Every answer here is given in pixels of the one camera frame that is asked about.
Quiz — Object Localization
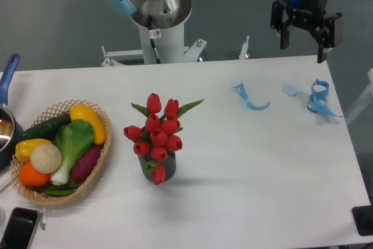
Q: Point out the green pea pods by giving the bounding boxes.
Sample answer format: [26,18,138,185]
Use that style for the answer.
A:
[43,184,80,197]

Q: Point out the tangled blue ribbon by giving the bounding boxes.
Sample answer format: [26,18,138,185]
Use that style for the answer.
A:
[307,79,342,117]

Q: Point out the green cucumber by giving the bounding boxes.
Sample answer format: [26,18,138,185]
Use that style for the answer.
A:
[18,114,71,141]

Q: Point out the grey ribbed vase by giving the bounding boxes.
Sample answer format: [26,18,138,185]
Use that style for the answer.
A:
[138,156,177,181]

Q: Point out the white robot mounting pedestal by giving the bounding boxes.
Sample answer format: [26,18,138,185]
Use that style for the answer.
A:
[100,24,251,67]

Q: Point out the blue handled saucepan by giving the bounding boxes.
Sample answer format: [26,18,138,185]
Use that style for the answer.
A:
[1,53,23,168]

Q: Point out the yellow bell pepper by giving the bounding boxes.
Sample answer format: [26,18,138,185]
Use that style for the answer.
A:
[15,138,52,163]

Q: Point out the black smartphone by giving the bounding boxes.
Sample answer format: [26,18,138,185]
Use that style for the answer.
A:
[1,207,39,249]

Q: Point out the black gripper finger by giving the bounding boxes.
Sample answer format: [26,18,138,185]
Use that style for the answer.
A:
[270,0,293,50]
[316,12,343,63]

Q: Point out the purple sweet potato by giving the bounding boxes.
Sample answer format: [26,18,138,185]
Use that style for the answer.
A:
[71,146,100,182]

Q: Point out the clear pen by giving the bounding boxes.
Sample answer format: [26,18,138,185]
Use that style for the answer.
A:
[40,208,47,230]

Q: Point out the red tulip bouquet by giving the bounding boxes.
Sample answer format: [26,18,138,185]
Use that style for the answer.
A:
[124,93,203,185]

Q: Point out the black device at table edge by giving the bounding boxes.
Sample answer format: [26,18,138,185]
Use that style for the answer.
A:
[351,205,373,236]

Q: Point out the curved blue ribbon strip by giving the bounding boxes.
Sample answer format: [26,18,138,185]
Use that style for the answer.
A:
[233,83,270,111]

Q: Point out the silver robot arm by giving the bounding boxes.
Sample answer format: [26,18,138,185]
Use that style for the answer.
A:
[104,0,343,64]

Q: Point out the orange fruit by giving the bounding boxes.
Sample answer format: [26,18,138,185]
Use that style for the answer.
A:
[19,162,50,187]

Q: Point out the green bok choy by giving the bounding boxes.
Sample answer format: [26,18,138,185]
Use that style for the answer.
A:
[51,119,94,186]

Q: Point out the woven wicker basket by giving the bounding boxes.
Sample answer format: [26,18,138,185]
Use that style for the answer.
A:
[9,100,112,205]

